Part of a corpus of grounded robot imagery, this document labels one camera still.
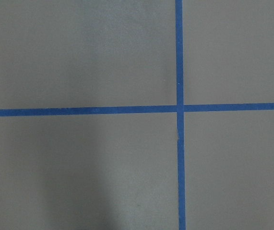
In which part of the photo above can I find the blue tape line crosswise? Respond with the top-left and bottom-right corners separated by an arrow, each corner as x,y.
0,103 -> 274,117

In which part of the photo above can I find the blue tape line lengthwise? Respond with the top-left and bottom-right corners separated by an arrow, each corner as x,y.
175,0 -> 186,230

